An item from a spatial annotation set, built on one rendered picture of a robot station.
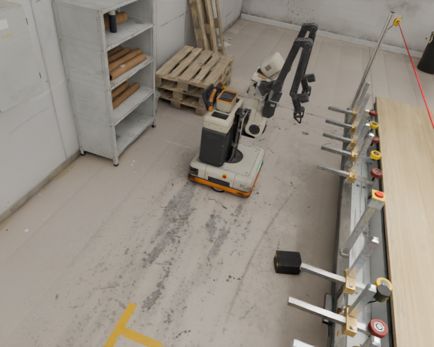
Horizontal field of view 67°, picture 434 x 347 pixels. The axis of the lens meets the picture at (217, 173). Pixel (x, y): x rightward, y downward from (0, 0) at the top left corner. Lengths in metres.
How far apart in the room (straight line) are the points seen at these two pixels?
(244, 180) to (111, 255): 1.37
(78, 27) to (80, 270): 1.94
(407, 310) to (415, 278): 0.22
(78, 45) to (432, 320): 3.07
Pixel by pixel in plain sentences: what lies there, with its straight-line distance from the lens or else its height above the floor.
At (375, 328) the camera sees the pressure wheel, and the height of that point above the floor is 0.91.
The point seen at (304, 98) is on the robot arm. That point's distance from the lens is 2.73.
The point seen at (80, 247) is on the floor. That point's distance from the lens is 3.00.
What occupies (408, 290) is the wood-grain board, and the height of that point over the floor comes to 0.90.
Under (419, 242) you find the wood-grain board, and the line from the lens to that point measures 2.33.
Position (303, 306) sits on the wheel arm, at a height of 0.86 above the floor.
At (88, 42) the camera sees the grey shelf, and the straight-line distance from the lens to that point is 3.12.
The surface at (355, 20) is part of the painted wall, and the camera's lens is 8.90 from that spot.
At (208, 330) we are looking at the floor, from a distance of 2.57.
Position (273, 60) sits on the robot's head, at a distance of 2.81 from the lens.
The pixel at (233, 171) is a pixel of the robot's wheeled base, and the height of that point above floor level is 0.28.
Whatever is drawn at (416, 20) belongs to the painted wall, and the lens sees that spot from 9.01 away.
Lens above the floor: 2.34
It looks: 40 degrees down
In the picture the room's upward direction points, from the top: 9 degrees clockwise
